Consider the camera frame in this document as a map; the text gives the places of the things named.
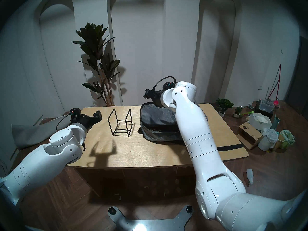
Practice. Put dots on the tall potted plant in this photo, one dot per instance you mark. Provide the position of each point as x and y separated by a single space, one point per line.
92 38

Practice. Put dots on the black box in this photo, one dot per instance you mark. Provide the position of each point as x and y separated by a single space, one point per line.
257 107

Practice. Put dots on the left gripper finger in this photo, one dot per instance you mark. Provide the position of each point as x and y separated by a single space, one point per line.
98 115

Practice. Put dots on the white plant tag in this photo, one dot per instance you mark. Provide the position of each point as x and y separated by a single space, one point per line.
99 64

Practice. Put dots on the rolled grey mat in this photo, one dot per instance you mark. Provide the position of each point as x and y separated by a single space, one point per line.
26 134

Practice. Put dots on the teal cup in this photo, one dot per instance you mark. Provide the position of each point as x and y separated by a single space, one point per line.
275 123

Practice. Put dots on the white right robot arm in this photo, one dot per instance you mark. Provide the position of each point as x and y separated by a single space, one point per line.
204 141

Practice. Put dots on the small leafy potted plant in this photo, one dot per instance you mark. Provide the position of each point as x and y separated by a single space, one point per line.
225 103

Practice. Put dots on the tan paper bucket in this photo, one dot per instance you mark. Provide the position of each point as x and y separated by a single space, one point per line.
279 141

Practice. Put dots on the clear plastic storage bin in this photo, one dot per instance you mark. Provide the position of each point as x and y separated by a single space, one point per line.
266 105

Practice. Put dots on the white plastic bottle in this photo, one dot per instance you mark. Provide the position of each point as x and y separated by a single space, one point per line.
249 176

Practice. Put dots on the tiny potted plant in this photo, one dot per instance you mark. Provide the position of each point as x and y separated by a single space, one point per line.
236 115

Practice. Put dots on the grey metal robot base plate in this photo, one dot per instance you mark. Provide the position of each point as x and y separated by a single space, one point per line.
149 225

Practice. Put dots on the grey black backpack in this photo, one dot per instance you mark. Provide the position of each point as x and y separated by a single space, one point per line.
158 122

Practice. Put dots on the white bucket with bag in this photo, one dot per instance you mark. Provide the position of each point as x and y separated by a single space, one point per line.
266 142

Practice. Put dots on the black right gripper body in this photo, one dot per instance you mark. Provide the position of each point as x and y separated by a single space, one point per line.
156 98

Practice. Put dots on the black star knob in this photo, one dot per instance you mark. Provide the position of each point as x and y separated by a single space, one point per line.
112 210
189 209

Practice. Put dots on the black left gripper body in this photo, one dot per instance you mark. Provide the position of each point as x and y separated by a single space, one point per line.
83 121

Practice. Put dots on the brown cardboard box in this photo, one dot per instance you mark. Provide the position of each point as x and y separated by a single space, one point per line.
250 133

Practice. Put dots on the white open box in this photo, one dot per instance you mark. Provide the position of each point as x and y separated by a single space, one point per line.
257 123

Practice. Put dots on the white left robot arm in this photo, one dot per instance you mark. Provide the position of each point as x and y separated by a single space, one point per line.
48 156

